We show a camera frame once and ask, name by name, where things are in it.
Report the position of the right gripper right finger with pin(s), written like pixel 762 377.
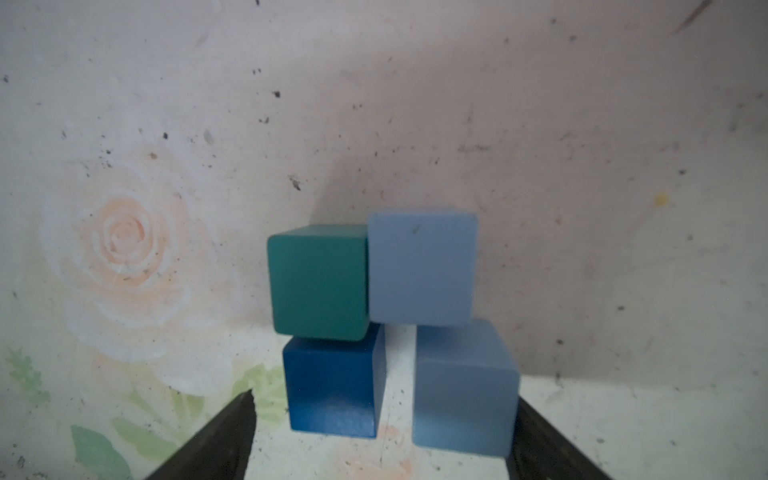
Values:
pixel 540 451

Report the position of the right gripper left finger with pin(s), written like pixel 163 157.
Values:
pixel 220 450

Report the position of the light blue wood cube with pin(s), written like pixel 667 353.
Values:
pixel 466 390
pixel 421 267

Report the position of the dark blue wood cube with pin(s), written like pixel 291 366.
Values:
pixel 336 387

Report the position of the teal wood cube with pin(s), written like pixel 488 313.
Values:
pixel 318 281

